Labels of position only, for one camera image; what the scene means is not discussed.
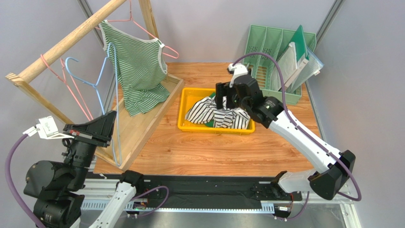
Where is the yellow plastic tray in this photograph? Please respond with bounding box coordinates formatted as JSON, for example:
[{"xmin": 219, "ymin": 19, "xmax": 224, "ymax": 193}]
[{"xmin": 177, "ymin": 87, "xmax": 255, "ymax": 135}]

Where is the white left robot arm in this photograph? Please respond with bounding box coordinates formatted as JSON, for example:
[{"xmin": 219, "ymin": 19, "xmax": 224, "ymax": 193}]
[{"xmin": 23, "ymin": 111, "xmax": 117, "ymax": 228}]

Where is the blue wire hanger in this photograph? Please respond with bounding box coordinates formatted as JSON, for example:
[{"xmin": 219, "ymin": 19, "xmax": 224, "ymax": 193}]
[{"xmin": 65, "ymin": 42, "xmax": 123, "ymax": 166}]

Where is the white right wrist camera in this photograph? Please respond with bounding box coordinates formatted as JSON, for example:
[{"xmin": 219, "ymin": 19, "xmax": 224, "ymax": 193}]
[{"xmin": 227, "ymin": 63, "xmax": 248, "ymax": 87}]

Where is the pink wire hanger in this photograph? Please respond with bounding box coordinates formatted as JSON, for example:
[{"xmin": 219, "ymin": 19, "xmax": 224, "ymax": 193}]
[
  {"xmin": 106, "ymin": 0, "xmax": 159, "ymax": 40},
  {"xmin": 40, "ymin": 54, "xmax": 94, "ymax": 121}
]

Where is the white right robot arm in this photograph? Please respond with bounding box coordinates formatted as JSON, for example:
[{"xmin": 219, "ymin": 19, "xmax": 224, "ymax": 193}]
[{"xmin": 215, "ymin": 74, "xmax": 356, "ymax": 200}]

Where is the white mesh document pouch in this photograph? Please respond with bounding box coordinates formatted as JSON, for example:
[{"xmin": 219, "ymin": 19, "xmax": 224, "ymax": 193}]
[{"xmin": 270, "ymin": 42, "xmax": 298, "ymax": 91}]

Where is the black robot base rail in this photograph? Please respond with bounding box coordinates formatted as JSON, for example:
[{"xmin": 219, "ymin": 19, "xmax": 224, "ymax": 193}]
[{"xmin": 135, "ymin": 175, "xmax": 304, "ymax": 209}]

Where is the wooden clothes rack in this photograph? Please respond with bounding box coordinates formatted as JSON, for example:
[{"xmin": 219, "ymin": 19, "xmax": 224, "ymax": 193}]
[{"xmin": 6, "ymin": 0, "xmax": 184, "ymax": 171}]

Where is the black white striped tank top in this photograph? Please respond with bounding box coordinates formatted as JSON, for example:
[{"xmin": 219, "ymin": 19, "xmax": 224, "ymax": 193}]
[{"xmin": 185, "ymin": 96, "xmax": 251, "ymax": 130}]

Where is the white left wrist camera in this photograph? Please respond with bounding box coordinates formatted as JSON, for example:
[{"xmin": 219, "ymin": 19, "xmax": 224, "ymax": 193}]
[{"xmin": 23, "ymin": 116, "xmax": 74, "ymax": 140}]

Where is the clear mesh zip pouch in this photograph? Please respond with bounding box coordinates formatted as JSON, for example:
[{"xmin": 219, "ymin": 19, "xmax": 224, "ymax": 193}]
[{"xmin": 287, "ymin": 48, "xmax": 324, "ymax": 93}]

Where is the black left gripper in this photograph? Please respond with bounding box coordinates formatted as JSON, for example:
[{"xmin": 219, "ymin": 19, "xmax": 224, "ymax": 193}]
[{"xmin": 62, "ymin": 109, "xmax": 117, "ymax": 188}]

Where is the green plastic file organizer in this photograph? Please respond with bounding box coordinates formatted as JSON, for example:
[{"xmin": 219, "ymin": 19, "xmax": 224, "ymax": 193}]
[{"xmin": 238, "ymin": 24, "xmax": 318, "ymax": 106}]

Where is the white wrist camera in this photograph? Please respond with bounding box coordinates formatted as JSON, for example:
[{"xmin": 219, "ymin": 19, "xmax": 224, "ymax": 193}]
[
  {"xmin": 23, "ymin": 116, "xmax": 74, "ymax": 140},
  {"xmin": 227, "ymin": 63, "xmax": 248, "ymax": 87}
]

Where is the green white striped tank top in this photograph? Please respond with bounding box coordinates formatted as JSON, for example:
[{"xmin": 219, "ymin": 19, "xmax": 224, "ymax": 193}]
[{"xmin": 99, "ymin": 20, "xmax": 170, "ymax": 116}]

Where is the green cover book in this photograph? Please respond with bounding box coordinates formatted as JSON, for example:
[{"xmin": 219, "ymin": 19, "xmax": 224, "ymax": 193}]
[{"xmin": 281, "ymin": 25, "xmax": 309, "ymax": 82}]

